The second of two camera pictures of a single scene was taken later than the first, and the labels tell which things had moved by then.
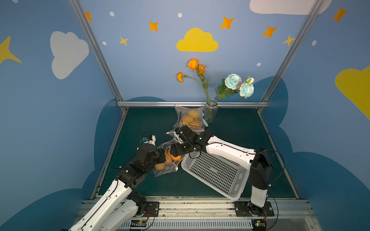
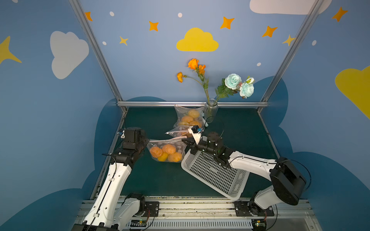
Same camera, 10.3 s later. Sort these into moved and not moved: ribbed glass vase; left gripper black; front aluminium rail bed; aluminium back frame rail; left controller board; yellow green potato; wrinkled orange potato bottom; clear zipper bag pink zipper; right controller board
Moved: wrinkled orange potato bottom; left gripper black
Not moved: yellow green potato; front aluminium rail bed; aluminium back frame rail; ribbed glass vase; clear zipper bag pink zipper; right controller board; left controller board
